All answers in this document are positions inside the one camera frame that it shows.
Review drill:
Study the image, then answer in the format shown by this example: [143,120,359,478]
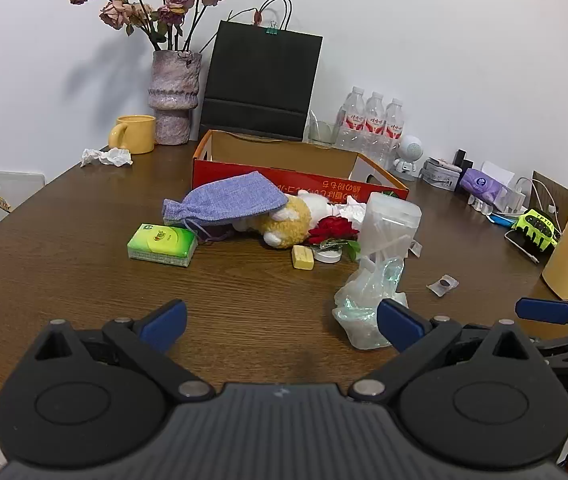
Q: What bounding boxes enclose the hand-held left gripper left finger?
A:
[34,299,215,403]

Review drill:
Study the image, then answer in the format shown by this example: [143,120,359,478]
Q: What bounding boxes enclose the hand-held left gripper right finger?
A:
[350,298,535,403]

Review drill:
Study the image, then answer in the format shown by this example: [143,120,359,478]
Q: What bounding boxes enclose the clear plastic bag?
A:
[333,255,410,351]

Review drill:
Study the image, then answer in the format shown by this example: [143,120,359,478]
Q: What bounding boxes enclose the green tissue pack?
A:
[127,223,199,267]

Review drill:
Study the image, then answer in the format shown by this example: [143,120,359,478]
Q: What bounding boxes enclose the clear cotton swab container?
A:
[359,191,422,261]

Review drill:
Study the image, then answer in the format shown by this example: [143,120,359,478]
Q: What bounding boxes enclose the red artificial rose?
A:
[308,215,362,262]

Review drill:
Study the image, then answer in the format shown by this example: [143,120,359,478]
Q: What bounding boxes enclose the purple cloth drawstring pouch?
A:
[162,171,289,245]

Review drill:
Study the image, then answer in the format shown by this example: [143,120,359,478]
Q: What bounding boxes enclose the yellow and white plush toy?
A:
[234,190,340,249]

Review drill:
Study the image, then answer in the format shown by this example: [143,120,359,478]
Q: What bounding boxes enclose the red cardboard box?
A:
[192,129,410,203]

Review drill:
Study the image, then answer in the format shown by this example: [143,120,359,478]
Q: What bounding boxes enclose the small packet with dark disc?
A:
[426,274,460,296]

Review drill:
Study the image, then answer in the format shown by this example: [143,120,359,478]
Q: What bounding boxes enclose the brown board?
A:
[530,170,568,233]

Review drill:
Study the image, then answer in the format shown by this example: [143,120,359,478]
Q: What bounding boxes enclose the yellow eraser block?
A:
[291,244,315,271]

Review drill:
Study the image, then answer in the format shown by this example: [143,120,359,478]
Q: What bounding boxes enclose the crumpled white tissue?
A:
[331,197,368,223]
[80,147,134,168]

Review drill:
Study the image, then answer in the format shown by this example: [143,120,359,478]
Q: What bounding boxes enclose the purple tissue pack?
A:
[459,161,516,206]

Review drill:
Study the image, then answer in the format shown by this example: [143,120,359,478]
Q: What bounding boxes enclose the grey patterned box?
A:
[420,157,463,190]

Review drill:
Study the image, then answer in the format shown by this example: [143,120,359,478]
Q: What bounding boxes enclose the white robot figurine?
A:
[393,134,425,182]

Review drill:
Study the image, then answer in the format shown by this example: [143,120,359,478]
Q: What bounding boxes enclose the small black box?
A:
[453,149,475,177]

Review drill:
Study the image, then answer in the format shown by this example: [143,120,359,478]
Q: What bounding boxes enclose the yellow mug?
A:
[108,115,157,155]

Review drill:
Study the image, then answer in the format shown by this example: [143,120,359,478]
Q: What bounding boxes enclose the red label water bottle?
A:
[336,86,368,151]
[362,91,388,158]
[383,98,405,166]

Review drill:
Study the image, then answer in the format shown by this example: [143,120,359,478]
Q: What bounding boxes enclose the white booklet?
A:
[0,169,46,231]

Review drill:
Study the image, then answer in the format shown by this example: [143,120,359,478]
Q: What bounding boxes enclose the clear glass cup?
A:
[307,109,341,147]

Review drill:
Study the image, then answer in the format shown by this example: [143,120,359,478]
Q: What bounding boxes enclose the purple ceramic vase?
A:
[147,50,203,146]

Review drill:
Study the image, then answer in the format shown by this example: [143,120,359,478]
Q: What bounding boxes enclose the black paper bag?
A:
[198,0,324,142]

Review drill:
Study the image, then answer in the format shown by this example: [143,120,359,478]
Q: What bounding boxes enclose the white cable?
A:
[514,176,562,221]

